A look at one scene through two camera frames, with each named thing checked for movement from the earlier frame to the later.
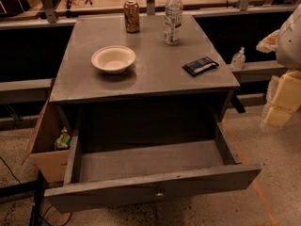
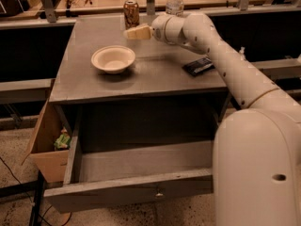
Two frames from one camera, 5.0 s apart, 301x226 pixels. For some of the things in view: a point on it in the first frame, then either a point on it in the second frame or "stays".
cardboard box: (51, 163) stays
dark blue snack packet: (198, 66) stays
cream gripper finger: (269, 43) -> (166, 27)
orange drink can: (132, 15) stays
